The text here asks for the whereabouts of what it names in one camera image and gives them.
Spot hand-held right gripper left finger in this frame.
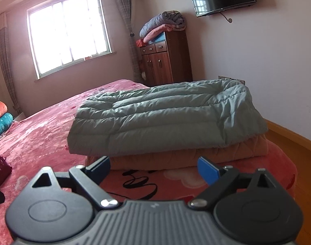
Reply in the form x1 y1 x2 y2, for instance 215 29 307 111
30 156 120 208

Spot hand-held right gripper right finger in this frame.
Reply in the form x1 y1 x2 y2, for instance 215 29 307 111
188 156 277 208

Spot pink quilted jacket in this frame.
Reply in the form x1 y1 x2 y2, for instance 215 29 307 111
85 134 269 171

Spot grey-green down jacket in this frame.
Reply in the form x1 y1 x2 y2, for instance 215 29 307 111
67 78 268 157

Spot bed with pink bedspread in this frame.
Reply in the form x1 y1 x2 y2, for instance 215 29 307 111
0 79 297 238

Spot folded teal dotted blanket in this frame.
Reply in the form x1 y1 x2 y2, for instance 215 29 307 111
0 112 13 143

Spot brown wooden cabinet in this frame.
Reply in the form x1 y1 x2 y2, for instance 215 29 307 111
139 29 193 87

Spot grey checked curtain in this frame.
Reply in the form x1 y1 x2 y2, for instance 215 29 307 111
0 13 22 113
112 0 143 82

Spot blue box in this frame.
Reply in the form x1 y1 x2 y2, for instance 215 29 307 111
146 34 166 46

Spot barred window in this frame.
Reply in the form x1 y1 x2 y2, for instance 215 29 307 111
26 0 112 79

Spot folded pink blanket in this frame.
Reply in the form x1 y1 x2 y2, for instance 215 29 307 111
143 24 172 43

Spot folded blankets on cabinet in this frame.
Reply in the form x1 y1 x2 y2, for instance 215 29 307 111
139 11 186 38

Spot television cable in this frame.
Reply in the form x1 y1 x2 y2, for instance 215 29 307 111
220 11 233 23

